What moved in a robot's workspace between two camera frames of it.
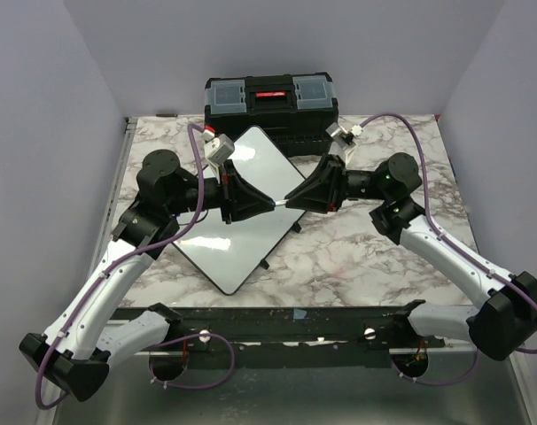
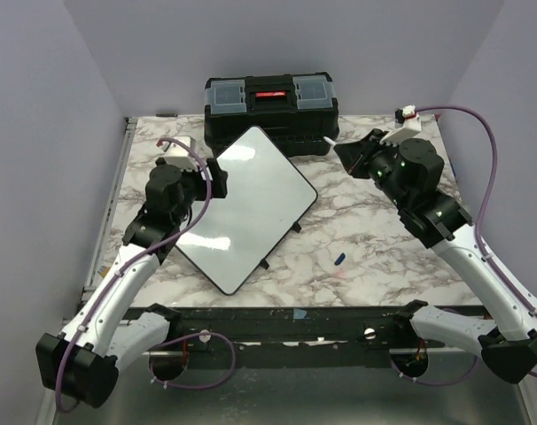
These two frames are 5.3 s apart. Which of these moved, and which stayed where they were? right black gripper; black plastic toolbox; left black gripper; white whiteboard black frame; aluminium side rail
Moved: right black gripper; left black gripper
Stayed: aluminium side rail; white whiteboard black frame; black plastic toolbox
